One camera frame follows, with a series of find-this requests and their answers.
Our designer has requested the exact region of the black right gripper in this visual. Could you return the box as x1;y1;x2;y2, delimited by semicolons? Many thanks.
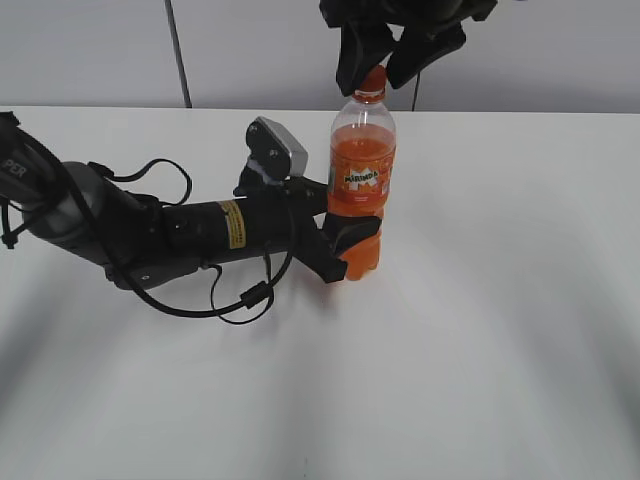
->
319;0;498;96

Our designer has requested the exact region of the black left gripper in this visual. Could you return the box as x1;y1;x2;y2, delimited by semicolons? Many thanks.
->
158;176;382;284

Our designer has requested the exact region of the orange bottle cap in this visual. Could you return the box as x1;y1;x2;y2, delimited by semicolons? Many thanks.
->
355;64;387;97

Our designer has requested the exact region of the orange Mirinda soda bottle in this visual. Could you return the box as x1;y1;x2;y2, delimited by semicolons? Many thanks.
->
326;64;397;281

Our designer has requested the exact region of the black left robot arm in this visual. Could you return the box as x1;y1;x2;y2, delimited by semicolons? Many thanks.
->
1;112;381;290

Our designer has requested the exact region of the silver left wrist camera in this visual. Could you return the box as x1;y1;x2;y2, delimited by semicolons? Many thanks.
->
245;116;309;185

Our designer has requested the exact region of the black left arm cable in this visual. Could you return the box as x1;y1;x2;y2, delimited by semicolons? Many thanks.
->
0;111;296;325

